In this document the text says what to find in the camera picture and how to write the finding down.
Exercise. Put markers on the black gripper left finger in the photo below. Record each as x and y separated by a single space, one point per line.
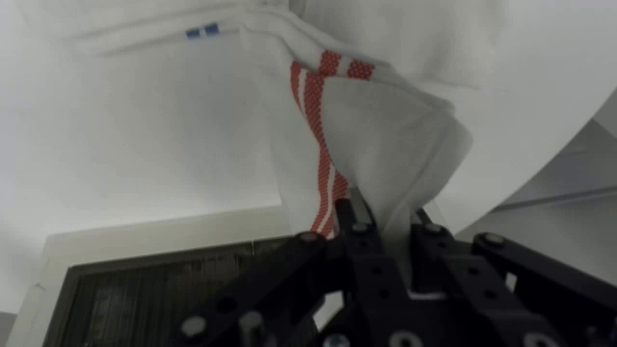
375 290

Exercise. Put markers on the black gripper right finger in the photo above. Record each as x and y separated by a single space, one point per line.
448 267

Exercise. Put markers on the white towel red stripe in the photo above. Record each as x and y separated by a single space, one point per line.
340 121

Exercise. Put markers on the white stacked storage cabinet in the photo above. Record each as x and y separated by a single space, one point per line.
288 292

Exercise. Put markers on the white towel blue stripe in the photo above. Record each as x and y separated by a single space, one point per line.
109 28

